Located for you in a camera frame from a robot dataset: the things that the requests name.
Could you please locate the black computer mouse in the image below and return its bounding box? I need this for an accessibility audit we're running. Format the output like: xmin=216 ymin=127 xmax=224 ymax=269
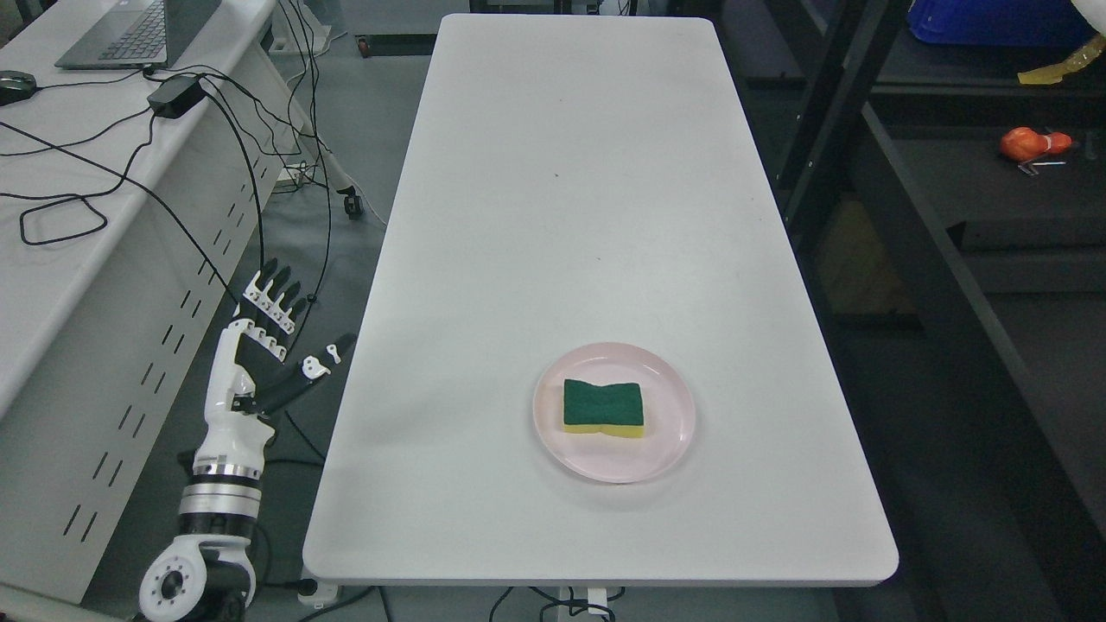
xmin=0 ymin=70 xmax=40 ymax=107

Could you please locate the pink plate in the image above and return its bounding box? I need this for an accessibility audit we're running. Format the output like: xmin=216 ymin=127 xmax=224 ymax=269
xmin=531 ymin=342 xmax=698 ymax=485

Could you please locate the grey laptop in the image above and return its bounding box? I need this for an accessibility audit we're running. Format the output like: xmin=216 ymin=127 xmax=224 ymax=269
xmin=53 ymin=1 xmax=222 ymax=70

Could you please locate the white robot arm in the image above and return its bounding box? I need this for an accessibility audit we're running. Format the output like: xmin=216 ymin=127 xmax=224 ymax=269
xmin=138 ymin=465 xmax=262 ymax=621

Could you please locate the orange toy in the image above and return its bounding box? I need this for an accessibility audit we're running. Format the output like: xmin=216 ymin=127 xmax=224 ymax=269
xmin=999 ymin=126 xmax=1075 ymax=164

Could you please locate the green yellow sponge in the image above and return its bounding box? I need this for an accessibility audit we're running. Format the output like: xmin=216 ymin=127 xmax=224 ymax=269
xmin=562 ymin=379 xmax=646 ymax=438

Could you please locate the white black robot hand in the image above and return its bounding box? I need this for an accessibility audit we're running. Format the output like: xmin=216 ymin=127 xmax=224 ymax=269
xmin=191 ymin=258 xmax=357 ymax=480

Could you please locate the blue plastic bin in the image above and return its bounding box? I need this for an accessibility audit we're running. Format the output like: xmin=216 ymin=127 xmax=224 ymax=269
xmin=907 ymin=1 xmax=1096 ymax=48

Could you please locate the black cable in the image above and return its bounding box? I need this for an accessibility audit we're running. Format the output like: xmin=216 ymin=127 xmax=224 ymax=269
xmin=0 ymin=69 xmax=269 ymax=303

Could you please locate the dark metal shelf rack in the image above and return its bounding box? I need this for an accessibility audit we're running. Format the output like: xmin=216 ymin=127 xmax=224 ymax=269
xmin=721 ymin=1 xmax=1103 ymax=621

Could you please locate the black power adapter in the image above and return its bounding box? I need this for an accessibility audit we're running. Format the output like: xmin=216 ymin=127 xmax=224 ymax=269
xmin=147 ymin=74 xmax=206 ymax=120

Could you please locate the yellow tape piece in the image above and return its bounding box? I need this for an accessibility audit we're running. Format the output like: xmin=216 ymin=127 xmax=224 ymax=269
xmin=1018 ymin=33 xmax=1105 ymax=86

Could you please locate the white perforated desk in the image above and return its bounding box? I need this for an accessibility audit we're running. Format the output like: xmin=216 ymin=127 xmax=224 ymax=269
xmin=1 ymin=1 xmax=289 ymax=605

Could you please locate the white table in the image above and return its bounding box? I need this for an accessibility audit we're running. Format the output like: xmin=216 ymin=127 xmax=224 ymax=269
xmin=302 ymin=13 xmax=899 ymax=587

